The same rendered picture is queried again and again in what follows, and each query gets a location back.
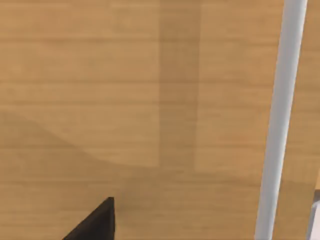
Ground wooden door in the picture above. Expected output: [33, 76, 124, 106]
[0, 0, 320, 240]

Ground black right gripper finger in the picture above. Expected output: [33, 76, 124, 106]
[62, 196, 116, 240]

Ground long metal handle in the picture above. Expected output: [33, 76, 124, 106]
[254, 0, 309, 240]

